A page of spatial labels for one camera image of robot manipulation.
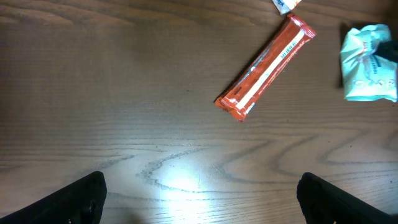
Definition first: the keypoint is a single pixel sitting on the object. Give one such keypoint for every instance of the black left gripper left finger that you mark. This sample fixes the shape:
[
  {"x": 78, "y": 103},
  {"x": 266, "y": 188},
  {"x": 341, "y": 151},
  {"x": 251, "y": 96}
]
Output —
[{"x": 80, "y": 202}]

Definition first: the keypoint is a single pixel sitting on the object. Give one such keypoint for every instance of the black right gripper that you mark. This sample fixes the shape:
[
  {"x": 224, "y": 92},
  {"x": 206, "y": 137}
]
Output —
[{"x": 388, "y": 50}]

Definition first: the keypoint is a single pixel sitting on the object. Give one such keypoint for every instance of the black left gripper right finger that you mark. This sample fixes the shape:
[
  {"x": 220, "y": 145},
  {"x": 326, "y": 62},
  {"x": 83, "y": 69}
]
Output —
[{"x": 323, "y": 203}]

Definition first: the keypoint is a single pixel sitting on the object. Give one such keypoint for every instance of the mint green tissue packet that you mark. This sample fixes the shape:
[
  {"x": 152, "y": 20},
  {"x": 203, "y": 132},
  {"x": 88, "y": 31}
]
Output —
[{"x": 367, "y": 76}]

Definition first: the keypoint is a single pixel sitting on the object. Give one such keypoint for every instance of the orange white small packet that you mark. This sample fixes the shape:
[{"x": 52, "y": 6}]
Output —
[{"x": 285, "y": 6}]

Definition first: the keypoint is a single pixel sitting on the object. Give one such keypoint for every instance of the orange snack bar wrapper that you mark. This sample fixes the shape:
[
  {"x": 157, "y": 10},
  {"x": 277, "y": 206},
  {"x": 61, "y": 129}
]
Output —
[{"x": 243, "y": 94}]

